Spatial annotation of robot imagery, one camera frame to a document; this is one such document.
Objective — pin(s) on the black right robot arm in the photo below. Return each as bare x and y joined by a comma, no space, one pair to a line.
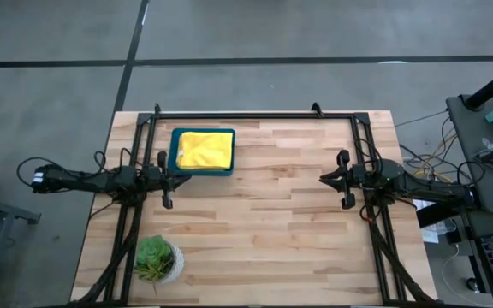
426,188

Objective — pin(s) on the black desk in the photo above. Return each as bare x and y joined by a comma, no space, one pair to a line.
473,222

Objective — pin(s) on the yellow microfiber towel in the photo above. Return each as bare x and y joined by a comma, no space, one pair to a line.
206,149

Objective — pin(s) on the teal plastic bin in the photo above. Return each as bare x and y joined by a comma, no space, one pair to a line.
172,154

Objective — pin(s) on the black aluminium table frame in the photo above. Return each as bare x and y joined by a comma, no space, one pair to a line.
251,115

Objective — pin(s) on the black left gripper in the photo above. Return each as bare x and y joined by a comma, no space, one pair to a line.
163,179

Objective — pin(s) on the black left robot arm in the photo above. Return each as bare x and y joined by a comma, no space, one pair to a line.
84,181

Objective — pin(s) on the grey metal stand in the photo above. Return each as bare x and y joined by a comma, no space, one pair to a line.
11,211

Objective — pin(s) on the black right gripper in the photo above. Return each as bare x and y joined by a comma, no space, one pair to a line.
355,179

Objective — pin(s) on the white paper sheet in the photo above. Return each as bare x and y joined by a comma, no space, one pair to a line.
430,236

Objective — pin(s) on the green plant in white pot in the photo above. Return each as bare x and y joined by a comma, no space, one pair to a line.
154,256

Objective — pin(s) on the grey side desk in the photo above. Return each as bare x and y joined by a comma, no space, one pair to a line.
473,171

